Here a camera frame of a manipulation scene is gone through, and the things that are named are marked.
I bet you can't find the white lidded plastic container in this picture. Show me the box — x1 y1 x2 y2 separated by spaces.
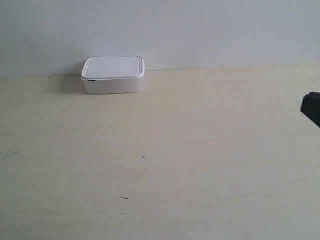
81 56 145 95

